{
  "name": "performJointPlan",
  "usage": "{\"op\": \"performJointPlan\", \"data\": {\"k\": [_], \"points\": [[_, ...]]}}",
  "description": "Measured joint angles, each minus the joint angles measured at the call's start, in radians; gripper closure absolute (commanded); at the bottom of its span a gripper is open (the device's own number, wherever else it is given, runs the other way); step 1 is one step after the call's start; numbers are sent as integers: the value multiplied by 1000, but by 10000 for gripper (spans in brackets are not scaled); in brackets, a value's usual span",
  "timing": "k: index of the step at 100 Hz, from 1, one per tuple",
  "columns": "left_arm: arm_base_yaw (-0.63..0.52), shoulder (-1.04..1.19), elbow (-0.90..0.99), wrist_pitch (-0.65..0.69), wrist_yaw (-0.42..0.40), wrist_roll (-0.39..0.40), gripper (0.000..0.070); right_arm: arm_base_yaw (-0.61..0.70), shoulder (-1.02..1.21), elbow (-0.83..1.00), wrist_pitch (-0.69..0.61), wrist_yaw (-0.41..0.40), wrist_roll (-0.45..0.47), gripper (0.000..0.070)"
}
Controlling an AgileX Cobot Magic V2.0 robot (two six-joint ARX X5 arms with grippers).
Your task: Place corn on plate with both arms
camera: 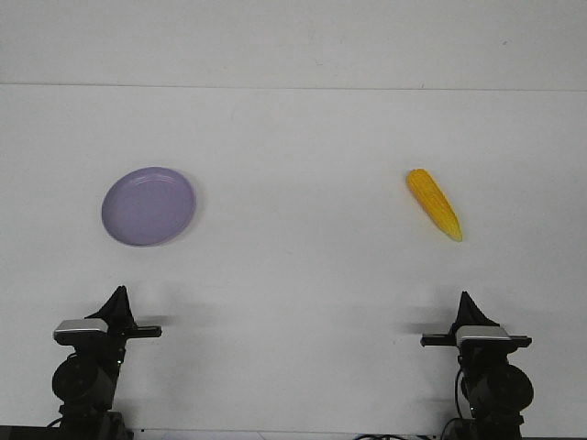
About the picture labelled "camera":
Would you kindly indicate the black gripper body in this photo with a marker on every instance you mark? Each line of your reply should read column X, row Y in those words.
column 479, row 354
column 112, row 347

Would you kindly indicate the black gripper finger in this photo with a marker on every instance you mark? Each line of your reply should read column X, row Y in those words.
column 469, row 314
column 116, row 311

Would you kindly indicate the purple round plate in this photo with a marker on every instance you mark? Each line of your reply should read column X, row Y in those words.
column 148, row 207

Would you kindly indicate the yellow corn cob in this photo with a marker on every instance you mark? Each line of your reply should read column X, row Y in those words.
column 434, row 202

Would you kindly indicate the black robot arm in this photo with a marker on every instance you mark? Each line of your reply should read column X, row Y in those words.
column 490, row 393
column 86, row 380

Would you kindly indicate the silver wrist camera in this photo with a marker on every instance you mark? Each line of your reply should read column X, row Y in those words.
column 74, row 333
column 479, row 334

